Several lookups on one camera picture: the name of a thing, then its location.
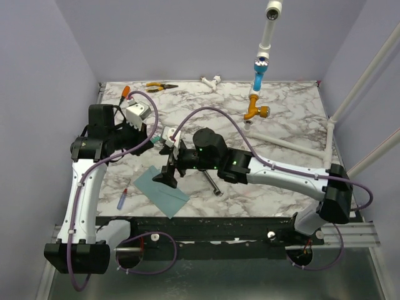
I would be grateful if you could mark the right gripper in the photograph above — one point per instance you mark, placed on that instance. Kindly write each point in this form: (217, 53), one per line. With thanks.
(167, 176)

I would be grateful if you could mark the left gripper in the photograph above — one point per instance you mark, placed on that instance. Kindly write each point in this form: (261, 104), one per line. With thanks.
(140, 136)

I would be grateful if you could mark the green glue tube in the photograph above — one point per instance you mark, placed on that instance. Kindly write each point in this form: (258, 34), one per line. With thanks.
(155, 140)

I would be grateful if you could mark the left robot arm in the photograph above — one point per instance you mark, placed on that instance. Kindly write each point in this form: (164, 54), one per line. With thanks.
(77, 248)

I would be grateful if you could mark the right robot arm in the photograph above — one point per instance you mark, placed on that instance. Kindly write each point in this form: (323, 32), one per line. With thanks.
(328, 187)

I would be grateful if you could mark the black metal T bar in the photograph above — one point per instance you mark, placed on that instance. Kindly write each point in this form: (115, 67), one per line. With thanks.
(215, 188)

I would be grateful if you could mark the white pipe tee fitting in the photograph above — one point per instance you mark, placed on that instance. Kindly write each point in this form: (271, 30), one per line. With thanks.
(211, 83)

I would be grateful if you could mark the orange brass tap valve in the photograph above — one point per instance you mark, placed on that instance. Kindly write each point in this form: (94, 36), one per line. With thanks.
(253, 110)

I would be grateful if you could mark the blue tap valve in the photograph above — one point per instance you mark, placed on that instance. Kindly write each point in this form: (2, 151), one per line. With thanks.
(260, 67)

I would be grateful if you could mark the white PVC pipe assembly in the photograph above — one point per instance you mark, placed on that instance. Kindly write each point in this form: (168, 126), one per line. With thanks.
(272, 14)

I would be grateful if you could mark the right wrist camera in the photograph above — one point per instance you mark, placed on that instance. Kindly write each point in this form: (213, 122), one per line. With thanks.
(169, 133)

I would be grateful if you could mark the yellow handled pliers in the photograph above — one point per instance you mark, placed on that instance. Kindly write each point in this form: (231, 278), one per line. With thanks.
(154, 87)

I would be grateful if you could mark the orange handled screwdriver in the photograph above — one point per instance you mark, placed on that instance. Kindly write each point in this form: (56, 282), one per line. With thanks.
(124, 94)

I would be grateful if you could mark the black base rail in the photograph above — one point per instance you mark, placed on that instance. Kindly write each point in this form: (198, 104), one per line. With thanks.
(215, 238)

